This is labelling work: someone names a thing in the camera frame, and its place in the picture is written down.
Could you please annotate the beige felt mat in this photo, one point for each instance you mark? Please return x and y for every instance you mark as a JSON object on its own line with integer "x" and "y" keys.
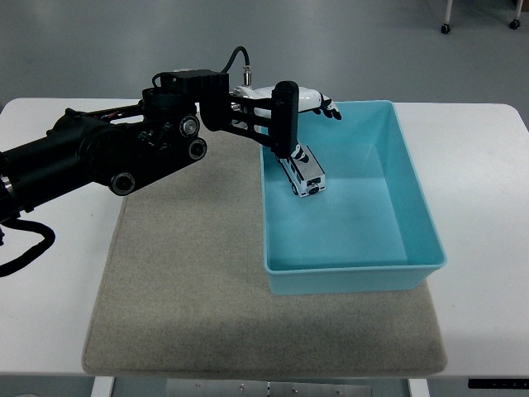
{"x": 186, "y": 269}

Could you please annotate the silver floor socket plate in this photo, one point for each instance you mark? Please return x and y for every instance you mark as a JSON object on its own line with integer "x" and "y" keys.
{"x": 181, "y": 70}

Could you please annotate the white toy car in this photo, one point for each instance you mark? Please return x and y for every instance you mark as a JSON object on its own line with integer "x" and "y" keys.
{"x": 311, "y": 178}

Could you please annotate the grey metal plate with screws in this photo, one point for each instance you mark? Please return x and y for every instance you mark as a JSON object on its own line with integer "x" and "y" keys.
{"x": 268, "y": 389}

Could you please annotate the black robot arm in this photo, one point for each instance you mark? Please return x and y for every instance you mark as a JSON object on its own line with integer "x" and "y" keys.
{"x": 103, "y": 153}

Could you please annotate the white table leg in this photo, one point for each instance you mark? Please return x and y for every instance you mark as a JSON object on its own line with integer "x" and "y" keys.
{"x": 101, "y": 388}
{"x": 418, "y": 388}

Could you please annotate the white cart leg with caster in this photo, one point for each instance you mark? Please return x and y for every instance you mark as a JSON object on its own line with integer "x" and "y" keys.
{"x": 516, "y": 16}
{"x": 446, "y": 16}

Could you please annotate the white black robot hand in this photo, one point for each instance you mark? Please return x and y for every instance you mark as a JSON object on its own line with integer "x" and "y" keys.
{"x": 285, "y": 120}

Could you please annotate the black table control panel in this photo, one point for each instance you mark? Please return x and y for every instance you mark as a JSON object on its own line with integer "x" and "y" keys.
{"x": 498, "y": 384}

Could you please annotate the light blue plastic box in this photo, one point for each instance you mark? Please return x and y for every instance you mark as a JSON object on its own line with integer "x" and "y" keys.
{"x": 351, "y": 231}

